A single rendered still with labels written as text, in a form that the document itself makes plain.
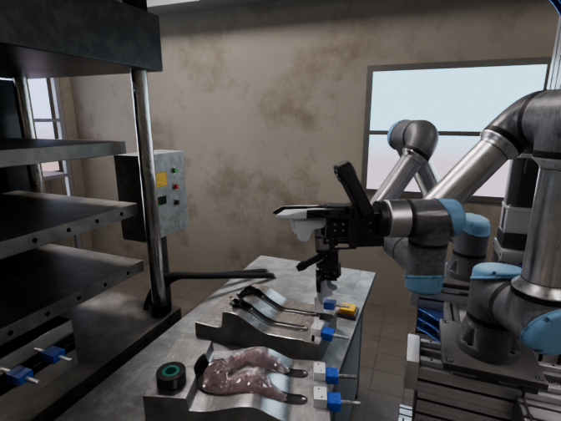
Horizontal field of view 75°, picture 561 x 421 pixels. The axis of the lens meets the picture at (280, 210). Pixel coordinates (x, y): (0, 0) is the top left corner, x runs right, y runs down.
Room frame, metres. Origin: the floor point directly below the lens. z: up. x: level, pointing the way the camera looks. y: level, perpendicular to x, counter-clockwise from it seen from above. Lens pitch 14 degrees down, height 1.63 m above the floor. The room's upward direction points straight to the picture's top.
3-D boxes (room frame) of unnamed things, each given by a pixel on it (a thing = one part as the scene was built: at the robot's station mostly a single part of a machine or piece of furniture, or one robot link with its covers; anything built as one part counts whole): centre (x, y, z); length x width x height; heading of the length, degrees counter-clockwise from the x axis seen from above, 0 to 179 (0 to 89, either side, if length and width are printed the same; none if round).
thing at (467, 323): (0.85, -0.55, 1.09); 0.15 x 0.15 x 0.10
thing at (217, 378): (0.94, 0.10, 0.90); 0.26 x 0.18 x 0.08; 85
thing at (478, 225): (1.32, -0.72, 1.20); 0.13 x 0.12 x 0.14; 12
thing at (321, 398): (0.86, -0.16, 0.86); 0.13 x 0.05 x 0.05; 85
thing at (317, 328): (1.14, -0.18, 0.89); 0.13 x 0.05 x 0.05; 68
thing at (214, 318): (1.29, 0.05, 0.87); 0.50 x 0.26 x 0.14; 68
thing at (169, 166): (1.76, 0.62, 0.74); 0.30 x 0.22 x 1.47; 158
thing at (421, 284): (0.71, -0.29, 1.34); 0.11 x 0.08 x 0.11; 5
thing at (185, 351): (0.93, 0.11, 0.86); 0.50 x 0.26 x 0.11; 85
